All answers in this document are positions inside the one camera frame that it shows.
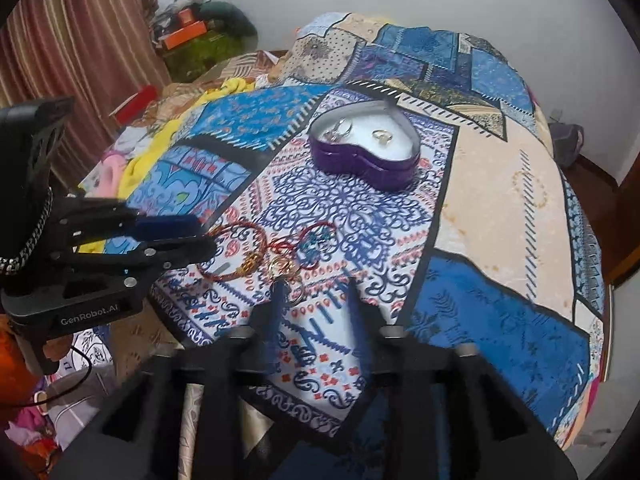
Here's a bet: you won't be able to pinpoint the green cloth pile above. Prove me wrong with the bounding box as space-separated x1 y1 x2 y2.
164 0 259 82

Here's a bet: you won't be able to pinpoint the black white braided strap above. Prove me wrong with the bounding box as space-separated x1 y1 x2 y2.
0 187 54 277

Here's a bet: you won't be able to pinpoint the orange box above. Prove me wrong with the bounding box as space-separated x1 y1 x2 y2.
161 20 209 51

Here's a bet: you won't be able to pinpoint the thick red gold bangle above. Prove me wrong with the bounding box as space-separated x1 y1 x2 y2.
198 222 270 282

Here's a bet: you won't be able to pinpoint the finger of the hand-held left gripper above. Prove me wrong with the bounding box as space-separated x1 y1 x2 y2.
54 198 205 247
50 236 219 277

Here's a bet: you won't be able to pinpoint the dark bag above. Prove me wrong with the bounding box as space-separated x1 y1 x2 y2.
547 122 586 169

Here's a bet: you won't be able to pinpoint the pile of colourful clothes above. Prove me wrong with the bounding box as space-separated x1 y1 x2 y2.
0 400 63 468

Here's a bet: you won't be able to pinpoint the silver rings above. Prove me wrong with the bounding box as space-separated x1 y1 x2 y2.
322 118 354 143

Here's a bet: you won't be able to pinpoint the small gold bangle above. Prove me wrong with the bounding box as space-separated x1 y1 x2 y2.
269 254 304 307

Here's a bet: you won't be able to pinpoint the blue patchwork printed blanket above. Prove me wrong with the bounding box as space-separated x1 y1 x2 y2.
80 10 609 450

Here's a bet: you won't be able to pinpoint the orange cloth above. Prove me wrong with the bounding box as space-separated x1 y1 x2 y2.
0 316 42 411

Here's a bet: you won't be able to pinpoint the red box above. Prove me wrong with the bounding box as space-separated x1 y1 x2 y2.
114 85 159 124

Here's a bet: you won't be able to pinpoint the yellow cloth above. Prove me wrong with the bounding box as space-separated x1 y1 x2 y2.
79 77 257 255

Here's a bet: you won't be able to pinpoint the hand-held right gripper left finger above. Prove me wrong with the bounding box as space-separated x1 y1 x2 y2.
50 280 301 480

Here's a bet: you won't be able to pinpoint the purple heart-shaped jewelry box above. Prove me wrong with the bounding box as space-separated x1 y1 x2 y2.
307 99 422 192

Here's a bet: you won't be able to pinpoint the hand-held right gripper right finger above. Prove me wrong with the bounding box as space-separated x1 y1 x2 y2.
345 276 576 480

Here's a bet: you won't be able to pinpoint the black cable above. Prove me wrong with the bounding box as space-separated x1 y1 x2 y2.
7 340 94 409

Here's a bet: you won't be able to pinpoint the striped brown curtain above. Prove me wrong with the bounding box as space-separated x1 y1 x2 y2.
0 0 172 181

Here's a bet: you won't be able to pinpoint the pink cloth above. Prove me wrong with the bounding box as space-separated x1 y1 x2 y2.
96 152 127 197

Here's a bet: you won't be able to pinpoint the thin red bangle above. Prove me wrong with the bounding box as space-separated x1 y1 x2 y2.
298 222 340 270

